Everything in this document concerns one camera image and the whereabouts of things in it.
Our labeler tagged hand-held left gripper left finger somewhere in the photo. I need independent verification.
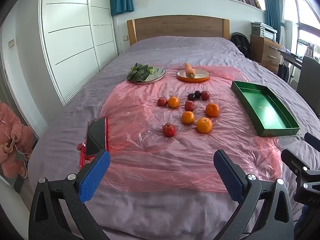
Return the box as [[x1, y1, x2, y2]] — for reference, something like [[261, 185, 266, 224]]
[[28, 149, 111, 240]]

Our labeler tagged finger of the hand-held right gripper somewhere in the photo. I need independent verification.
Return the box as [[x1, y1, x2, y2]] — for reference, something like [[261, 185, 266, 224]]
[[304, 132, 320, 153], [281, 149, 320, 193]]

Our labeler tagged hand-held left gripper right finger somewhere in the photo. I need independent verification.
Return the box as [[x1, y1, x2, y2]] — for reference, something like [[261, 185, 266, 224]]
[[213, 149, 294, 240]]

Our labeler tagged green rectangular tray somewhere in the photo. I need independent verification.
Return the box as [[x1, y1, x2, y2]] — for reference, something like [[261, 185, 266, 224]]
[[231, 80, 300, 137]]

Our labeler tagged smartphone in red case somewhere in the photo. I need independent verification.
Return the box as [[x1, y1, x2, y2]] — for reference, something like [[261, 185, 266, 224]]
[[85, 116, 108, 159]]

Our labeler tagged pink plastic sheet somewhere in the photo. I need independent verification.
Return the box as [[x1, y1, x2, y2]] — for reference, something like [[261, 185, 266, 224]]
[[101, 65, 284, 193]]

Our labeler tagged dark grey chair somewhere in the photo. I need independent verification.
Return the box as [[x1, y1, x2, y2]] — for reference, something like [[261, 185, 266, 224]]
[[296, 56, 320, 115]]

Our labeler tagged dark hanging bag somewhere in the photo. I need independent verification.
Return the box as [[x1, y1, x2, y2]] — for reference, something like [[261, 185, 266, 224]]
[[278, 64, 290, 83]]

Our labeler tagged desk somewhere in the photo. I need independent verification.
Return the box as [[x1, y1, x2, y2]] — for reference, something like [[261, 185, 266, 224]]
[[280, 46, 306, 68]]

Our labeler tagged wooden drawer cabinet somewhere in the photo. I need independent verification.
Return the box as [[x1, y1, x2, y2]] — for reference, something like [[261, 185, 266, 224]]
[[250, 34, 283, 74]]

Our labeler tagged orange rimmed plate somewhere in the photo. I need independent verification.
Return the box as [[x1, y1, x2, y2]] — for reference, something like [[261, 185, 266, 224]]
[[176, 68, 210, 83]]

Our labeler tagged green bok choy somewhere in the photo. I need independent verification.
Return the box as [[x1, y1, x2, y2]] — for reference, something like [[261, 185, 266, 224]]
[[127, 63, 154, 82]]

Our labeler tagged carrot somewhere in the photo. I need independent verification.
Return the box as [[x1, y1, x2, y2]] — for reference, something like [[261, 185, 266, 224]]
[[184, 63, 196, 78]]

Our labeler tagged patterned white plate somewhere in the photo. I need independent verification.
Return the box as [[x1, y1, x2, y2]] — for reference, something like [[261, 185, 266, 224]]
[[129, 66, 166, 84]]

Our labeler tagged grey white printer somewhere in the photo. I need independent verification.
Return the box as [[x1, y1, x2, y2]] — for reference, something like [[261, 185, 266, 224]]
[[251, 22, 278, 43]]

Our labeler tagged black backpack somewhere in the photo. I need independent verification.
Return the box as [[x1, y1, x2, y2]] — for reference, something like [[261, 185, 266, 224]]
[[230, 32, 252, 58]]

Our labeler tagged window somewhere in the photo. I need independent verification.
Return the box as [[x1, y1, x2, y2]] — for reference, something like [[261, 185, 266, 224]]
[[282, 0, 320, 55]]

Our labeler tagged bed with purple sheet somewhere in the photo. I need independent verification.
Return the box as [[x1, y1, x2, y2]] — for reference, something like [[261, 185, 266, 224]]
[[27, 36, 320, 240]]

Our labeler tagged white wardrobe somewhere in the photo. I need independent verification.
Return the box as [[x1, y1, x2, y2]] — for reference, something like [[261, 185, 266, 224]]
[[37, 0, 118, 105]]

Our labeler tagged wooden headboard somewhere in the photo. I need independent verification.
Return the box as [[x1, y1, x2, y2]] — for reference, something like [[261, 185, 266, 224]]
[[127, 15, 230, 46]]

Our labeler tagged red lanyard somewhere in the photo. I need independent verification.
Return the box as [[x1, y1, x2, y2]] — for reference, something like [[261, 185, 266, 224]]
[[77, 142, 87, 169]]

